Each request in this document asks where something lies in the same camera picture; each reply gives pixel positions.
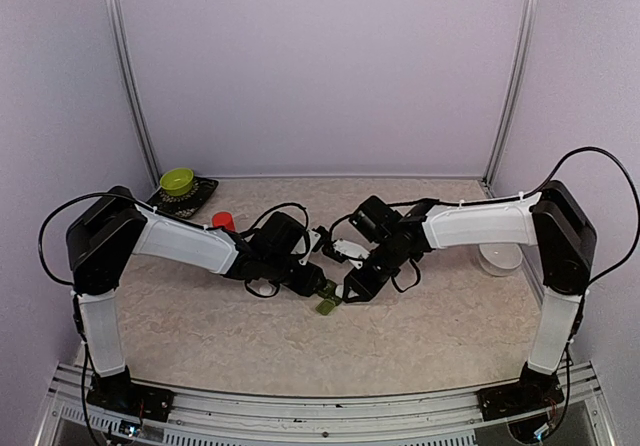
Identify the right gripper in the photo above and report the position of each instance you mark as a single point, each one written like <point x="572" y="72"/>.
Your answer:
<point x="359" y="284"/>

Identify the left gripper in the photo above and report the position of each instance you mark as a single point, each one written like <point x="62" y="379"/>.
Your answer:
<point x="307" y="285"/>

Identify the green pill organizer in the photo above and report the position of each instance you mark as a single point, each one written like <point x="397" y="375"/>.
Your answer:
<point x="329" y="301"/>

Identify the white bottle cap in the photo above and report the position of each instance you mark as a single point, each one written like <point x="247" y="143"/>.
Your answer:
<point x="267" y="291"/>

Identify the red pill bottle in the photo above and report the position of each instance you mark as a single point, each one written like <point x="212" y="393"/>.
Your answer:
<point x="223" y="220"/>

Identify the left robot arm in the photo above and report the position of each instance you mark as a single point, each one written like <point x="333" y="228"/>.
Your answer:
<point x="275" y="248"/>

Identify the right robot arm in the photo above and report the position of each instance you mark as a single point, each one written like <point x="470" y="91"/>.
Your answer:
<point x="548" y="218"/>

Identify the black square tray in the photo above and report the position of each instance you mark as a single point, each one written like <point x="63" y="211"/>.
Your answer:
<point x="184" y="206"/>

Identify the white bowl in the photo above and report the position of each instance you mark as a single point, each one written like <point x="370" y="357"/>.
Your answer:
<point x="500" y="260"/>

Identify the lime green bowl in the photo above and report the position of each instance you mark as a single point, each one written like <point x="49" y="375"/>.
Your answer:
<point x="177" y="182"/>

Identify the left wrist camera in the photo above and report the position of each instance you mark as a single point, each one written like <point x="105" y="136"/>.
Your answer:
<point x="311" y="241"/>

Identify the front aluminium rail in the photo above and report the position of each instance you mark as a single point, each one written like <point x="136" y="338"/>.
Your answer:
<point x="198" y="416"/>

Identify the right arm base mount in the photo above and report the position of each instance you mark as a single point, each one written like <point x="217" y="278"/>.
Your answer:
<point x="514" y="399"/>

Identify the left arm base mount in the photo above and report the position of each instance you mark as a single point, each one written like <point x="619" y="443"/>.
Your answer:
<point x="133" y="399"/>

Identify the right aluminium frame post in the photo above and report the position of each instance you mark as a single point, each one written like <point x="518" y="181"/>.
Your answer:
<point x="516" y="77"/>

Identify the aluminium frame post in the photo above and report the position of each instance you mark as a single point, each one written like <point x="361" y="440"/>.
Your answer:
<point x="117" y="24"/>
<point x="516" y="77"/>

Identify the left aluminium frame post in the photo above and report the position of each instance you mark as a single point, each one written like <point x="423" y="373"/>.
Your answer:
<point x="117" y="24"/>

